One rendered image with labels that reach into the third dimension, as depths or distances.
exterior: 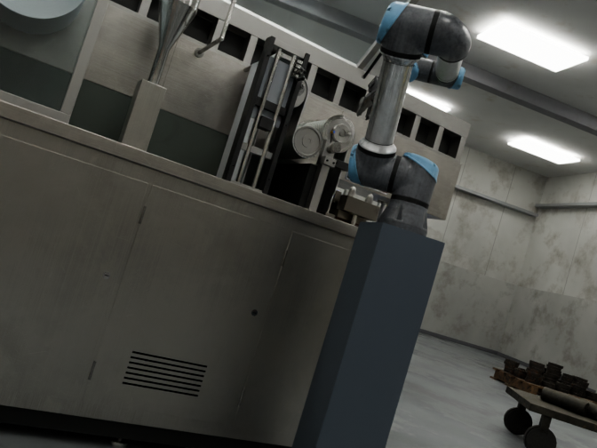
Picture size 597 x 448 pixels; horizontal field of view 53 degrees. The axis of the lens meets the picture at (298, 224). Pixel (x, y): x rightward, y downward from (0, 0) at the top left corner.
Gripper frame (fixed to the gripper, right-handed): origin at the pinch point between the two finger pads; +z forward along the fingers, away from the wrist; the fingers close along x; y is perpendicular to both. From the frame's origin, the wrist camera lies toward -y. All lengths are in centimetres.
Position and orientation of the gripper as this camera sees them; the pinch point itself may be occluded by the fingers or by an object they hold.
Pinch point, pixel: (363, 116)
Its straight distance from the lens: 229.6
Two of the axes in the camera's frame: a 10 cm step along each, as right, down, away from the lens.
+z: -5.3, 5.5, 6.5
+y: -0.5, -7.8, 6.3
